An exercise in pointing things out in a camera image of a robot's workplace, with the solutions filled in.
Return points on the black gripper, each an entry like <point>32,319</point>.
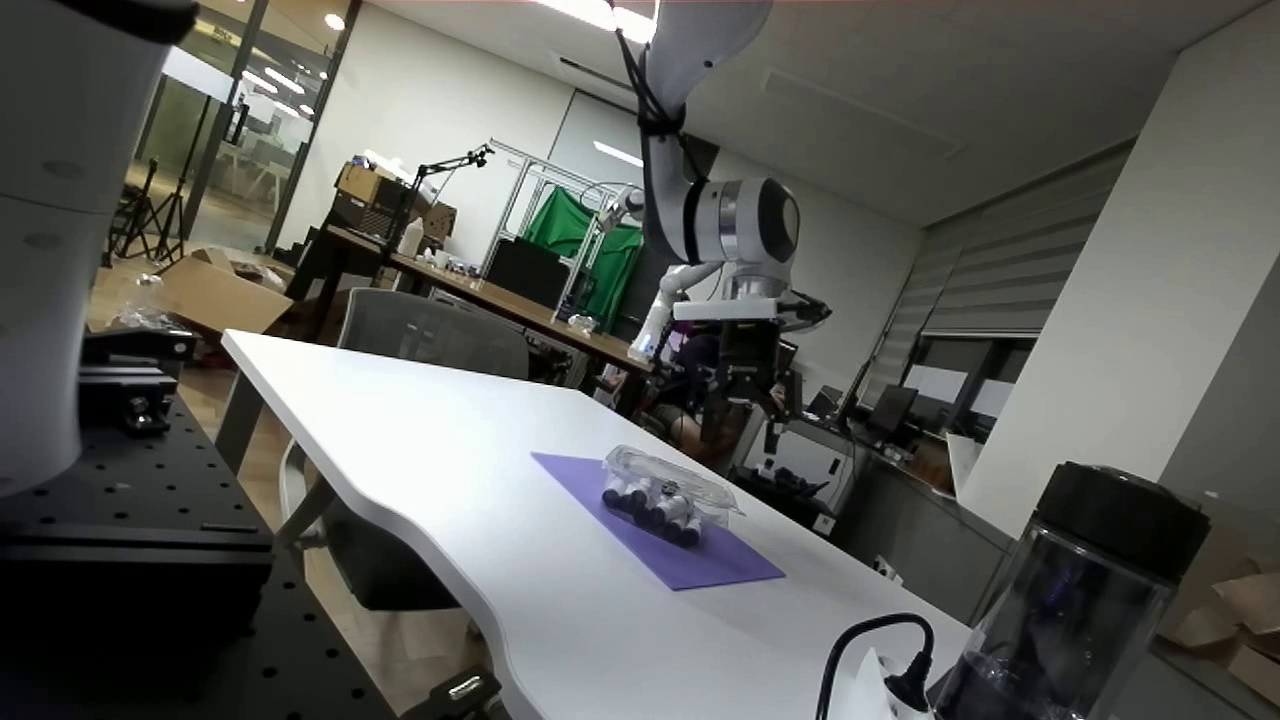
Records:
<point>735,348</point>

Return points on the clear plastic container lid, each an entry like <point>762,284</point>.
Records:
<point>666,474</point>

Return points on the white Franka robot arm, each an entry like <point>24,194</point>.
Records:
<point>727,214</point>

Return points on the clear jar with black lid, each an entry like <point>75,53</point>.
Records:
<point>1080,585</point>

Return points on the green cloth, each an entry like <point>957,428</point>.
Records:
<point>585,245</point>

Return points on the purple paper mat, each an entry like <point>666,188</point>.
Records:
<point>694,560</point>

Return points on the black computer monitor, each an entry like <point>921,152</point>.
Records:
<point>524,271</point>

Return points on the long wooden desk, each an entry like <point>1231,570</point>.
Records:
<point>465,284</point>

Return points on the white clothes rack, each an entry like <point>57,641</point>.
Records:
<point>533,162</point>

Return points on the grey window blinds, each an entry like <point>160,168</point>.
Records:
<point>1014,265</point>

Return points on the grey office chair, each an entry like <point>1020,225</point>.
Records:
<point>427,334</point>

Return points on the open cardboard box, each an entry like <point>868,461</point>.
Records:
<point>222,295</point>

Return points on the brown cardboard boxes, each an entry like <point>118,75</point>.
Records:
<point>1235,626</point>

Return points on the black perforated breadboard table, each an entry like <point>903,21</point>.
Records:
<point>172,532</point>

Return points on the black device on breadboard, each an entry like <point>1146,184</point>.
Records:
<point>125,375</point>

